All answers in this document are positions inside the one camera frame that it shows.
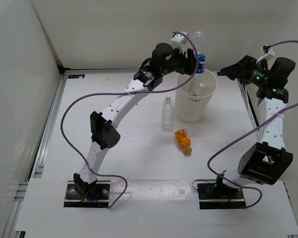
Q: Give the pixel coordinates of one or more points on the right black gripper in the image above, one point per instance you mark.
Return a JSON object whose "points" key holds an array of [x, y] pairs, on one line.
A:
{"points": [[242, 69]]}

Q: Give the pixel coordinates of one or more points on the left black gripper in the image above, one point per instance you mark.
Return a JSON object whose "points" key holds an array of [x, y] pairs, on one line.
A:
{"points": [[188, 65]]}

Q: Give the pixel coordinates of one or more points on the blue label plastic bottle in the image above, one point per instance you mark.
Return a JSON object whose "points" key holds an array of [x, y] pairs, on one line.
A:
{"points": [[199, 56]]}

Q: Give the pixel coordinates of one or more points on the white label lemon bottle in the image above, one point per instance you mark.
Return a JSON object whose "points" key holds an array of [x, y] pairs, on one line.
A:
{"points": [[197, 90]]}

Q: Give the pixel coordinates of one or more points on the clear plastic bottle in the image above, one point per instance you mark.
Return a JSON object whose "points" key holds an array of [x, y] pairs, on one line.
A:
{"points": [[167, 114]]}

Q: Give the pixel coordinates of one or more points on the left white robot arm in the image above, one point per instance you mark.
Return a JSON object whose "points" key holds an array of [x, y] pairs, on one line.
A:
{"points": [[164, 60]]}

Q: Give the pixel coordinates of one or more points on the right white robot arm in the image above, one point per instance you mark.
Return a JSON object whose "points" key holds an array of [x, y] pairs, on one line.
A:
{"points": [[267, 159]]}

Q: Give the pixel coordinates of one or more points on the cream plastic bin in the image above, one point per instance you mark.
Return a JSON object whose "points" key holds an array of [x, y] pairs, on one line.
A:
{"points": [[189, 108]]}

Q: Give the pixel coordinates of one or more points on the orange juice bottle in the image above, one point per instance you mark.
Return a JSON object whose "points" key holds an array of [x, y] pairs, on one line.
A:
{"points": [[183, 141]]}

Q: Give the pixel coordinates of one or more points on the left blue corner sticker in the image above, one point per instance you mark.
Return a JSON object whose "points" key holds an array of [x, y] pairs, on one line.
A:
{"points": [[76, 76]]}

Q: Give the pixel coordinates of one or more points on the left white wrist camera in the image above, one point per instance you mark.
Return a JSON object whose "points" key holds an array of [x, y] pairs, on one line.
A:
{"points": [[178, 41]]}

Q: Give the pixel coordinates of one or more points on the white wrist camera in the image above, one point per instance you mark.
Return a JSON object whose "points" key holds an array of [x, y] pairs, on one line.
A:
{"points": [[178, 41], [268, 53]]}

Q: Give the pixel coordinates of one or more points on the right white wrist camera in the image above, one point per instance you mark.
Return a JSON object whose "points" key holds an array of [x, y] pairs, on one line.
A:
{"points": [[268, 53]]}

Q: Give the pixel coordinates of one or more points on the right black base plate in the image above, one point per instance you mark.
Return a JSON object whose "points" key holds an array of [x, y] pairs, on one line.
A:
{"points": [[215, 196]]}

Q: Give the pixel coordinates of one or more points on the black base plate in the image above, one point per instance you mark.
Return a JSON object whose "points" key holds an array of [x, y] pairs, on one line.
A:
{"points": [[96, 197], [215, 196]]}

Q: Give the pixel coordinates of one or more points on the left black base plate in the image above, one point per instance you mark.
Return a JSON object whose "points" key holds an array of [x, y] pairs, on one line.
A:
{"points": [[96, 197]]}

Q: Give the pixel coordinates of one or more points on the aluminium table frame rail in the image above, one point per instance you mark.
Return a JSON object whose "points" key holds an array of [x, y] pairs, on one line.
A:
{"points": [[39, 161]]}

